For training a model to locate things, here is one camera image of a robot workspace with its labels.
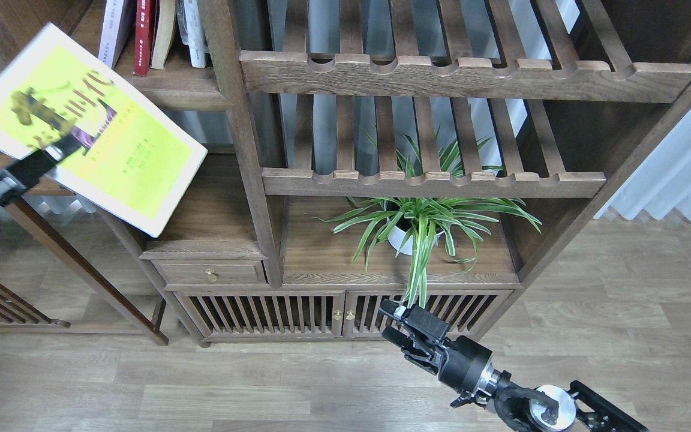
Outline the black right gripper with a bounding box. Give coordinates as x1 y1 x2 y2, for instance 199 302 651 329
379 299 499 403

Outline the yellow green cover book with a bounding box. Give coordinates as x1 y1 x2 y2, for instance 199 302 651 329
0 24 208 238

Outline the red cover book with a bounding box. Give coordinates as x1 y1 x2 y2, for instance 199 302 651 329
133 0 157 77

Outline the white purple cover book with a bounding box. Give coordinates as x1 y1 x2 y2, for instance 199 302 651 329
98 1 137 69

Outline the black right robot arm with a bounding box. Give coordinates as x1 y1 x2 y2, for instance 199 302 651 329
379 299 645 431

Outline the white plant pot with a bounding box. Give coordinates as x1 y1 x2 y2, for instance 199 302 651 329
381 200 444 256

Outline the green spider plant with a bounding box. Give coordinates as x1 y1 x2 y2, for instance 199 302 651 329
319 123 543 310

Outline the dark wooden bookshelf unit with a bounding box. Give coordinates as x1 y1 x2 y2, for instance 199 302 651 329
0 0 691 348

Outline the upright cream paged book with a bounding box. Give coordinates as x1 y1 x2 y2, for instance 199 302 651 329
150 0 176 70

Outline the brass drawer knob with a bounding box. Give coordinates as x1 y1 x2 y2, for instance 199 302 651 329
205 269 219 283

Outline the upright white book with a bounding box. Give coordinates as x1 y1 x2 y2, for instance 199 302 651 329
178 1 209 68

